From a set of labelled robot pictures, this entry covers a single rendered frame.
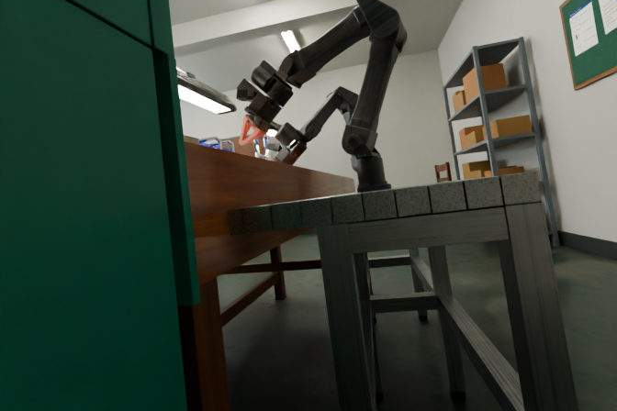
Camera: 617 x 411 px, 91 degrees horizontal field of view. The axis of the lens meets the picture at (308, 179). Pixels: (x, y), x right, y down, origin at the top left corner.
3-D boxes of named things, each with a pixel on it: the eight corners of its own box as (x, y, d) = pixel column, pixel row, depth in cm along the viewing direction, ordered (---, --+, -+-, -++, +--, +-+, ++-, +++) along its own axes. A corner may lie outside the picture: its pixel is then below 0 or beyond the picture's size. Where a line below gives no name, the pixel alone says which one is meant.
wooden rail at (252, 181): (357, 205, 207) (353, 178, 208) (168, 303, 33) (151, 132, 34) (340, 207, 210) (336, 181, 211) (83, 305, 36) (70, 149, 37)
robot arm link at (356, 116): (338, 151, 72) (376, 9, 68) (348, 153, 78) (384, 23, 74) (362, 158, 70) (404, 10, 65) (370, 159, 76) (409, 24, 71)
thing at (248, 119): (228, 135, 85) (249, 108, 83) (241, 138, 92) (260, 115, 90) (244, 150, 84) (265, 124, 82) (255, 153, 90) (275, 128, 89)
